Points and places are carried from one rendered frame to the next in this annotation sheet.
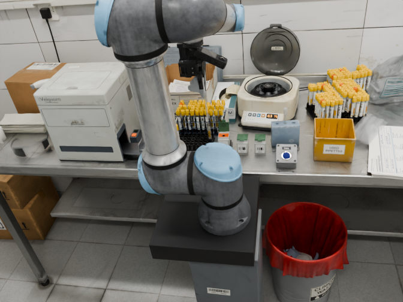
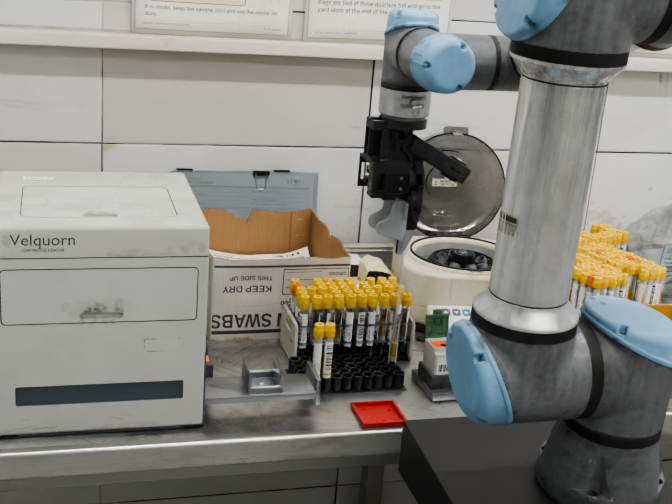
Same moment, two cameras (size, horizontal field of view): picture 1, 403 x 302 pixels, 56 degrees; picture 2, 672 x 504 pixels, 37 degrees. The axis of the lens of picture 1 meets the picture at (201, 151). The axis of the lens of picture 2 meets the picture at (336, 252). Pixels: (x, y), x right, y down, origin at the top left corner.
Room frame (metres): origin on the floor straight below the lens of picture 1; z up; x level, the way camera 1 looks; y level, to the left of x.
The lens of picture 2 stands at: (0.04, 0.80, 1.56)
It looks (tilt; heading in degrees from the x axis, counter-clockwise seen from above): 18 degrees down; 329
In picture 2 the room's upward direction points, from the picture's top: 5 degrees clockwise
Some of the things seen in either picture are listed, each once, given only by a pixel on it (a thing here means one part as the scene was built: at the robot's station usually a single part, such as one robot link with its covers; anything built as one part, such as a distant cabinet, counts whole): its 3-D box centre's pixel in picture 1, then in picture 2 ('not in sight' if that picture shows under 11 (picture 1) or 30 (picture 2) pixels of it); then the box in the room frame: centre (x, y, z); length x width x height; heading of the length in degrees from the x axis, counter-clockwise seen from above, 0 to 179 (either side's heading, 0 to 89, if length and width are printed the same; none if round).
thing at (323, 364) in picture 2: (190, 132); (348, 347); (1.26, 0.03, 0.93); 0.17 x 0.09 x 0.11; 76
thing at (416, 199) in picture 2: (200, 76); (411, 200); (1.22, -0.03, 1.18); 0.05 x 0.02 x 0.09; 166
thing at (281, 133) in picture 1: (285, 134); not in sight; (1.17, -0.32, 0.92); 0.10 x 0.07 x 0.10; 82
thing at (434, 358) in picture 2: (223, 141); (440, 362); (1.18, -0.09, 0.92); 0.05 x 0.04 x 0.06; 168
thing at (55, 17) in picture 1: (48, 11); not in sight; (1.94, 0.64, 1.29); 0.09 x 0.01 x 0.09; 76
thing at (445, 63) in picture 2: not in sight; (447, 61); (1.14, -0.01, 1.39); 0.11 x 0.11 x 0.08; 76
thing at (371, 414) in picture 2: not in sight; (378, 413); (1.13, 0.05, 0.88); 0.07 x 0.07 x 0.01; 76
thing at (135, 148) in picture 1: (141, 146); (246, 382); (1.22, 0.23, 0.92); 0.21 x 0.07 x 0.05; 76
